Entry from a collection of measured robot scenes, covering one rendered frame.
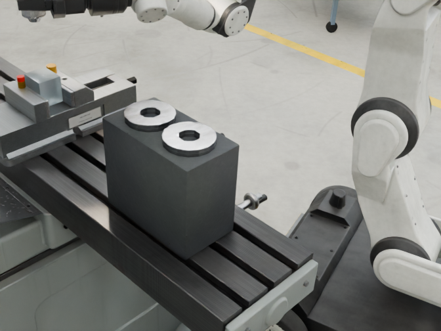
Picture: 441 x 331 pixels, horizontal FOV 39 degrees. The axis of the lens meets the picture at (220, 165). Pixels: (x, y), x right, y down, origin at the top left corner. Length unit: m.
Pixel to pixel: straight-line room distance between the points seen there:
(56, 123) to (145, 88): 2.29
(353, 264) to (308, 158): 1.47
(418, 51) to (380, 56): 0.08
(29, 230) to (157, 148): 0.44
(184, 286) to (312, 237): 0.72
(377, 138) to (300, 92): 2.38
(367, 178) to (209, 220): 0.46
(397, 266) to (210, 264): 0.56
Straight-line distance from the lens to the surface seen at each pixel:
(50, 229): 1.34
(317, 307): 1.53
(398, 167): 1.42
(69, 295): 1.53
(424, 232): 1.52
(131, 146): 1.05
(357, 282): 1.62
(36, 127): 1.34
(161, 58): 3.99
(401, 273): 1.49
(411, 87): 1.31
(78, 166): 1.30
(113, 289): 1.62
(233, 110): 3.42
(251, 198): 1.87
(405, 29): 1.24
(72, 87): 1.37
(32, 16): 1.30
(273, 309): 1.04
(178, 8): 1.39
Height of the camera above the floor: 1.67
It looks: 34 degrees down
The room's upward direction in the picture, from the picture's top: 3 degrees clockwise
